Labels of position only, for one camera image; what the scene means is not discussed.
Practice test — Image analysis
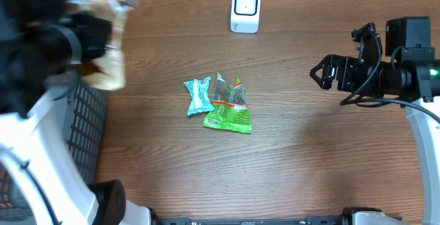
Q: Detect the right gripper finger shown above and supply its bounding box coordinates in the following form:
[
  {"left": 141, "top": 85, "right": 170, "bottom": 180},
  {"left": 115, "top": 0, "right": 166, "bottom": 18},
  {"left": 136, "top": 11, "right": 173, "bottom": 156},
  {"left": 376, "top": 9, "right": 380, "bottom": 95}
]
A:
[
  {"left": 313, "top": 75, "right": 334, "bottom": 90},
  {"left": 309, "top": 54, "right": 333, "bottom": 78}
]

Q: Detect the beige cookie snack bag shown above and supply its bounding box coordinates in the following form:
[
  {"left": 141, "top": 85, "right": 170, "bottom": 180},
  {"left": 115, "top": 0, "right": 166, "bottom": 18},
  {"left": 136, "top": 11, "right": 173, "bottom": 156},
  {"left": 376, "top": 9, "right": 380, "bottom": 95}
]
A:
[{"left": 69, "top": 0, "right": 138, "bottom": 91}]

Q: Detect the green gummy candy bag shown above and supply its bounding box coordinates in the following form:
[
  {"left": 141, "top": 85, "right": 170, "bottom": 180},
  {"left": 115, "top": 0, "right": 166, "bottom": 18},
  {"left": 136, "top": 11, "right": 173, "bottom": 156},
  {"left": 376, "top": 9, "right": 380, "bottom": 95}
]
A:
[{"left": 203, "top": 73, "right": 252, "bottom": 133}]

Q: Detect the teal white candy packet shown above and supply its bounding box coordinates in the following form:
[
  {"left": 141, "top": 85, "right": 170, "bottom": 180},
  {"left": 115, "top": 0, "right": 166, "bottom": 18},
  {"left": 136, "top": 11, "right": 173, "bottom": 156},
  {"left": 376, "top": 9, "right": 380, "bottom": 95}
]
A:
[{"left": 184, "top": 76, "right": 215, "bottom": 116}]

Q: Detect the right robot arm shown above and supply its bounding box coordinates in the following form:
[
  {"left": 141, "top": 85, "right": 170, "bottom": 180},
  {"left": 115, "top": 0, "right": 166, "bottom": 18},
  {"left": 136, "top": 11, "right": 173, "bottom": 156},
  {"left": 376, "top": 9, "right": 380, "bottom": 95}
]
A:
[{"left": 309, "top": 17, "right": 439, "bottom": 224}]

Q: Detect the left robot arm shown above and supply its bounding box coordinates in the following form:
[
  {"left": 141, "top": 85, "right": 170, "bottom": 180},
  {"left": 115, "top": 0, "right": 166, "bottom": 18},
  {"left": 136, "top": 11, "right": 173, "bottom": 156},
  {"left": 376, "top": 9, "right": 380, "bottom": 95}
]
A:
[{"left": 1, "top": 0, "right": 153, "bottom": 224}]

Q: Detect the white barcode scanner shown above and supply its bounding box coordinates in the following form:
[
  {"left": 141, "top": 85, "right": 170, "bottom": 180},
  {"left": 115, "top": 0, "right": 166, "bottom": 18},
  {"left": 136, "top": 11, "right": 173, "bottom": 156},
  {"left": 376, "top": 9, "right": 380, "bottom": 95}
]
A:
[{"left": 230, "top": 0, "right": 261, "bottom": 34}]

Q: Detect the grey plastic shopping basket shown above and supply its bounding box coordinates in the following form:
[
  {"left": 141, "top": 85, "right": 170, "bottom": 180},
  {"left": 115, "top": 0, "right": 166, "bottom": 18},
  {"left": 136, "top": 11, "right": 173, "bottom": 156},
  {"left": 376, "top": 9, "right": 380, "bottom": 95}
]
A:
[{"left": 1, "top": 72, "right": 107, "bottom": 223}]

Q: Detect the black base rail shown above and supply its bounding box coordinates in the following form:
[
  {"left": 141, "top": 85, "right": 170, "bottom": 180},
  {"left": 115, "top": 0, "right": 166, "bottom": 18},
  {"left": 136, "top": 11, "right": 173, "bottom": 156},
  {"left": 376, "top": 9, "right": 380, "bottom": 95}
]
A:
[{"left": 151, "top": 206, "right": 405, "bottom": 225}]

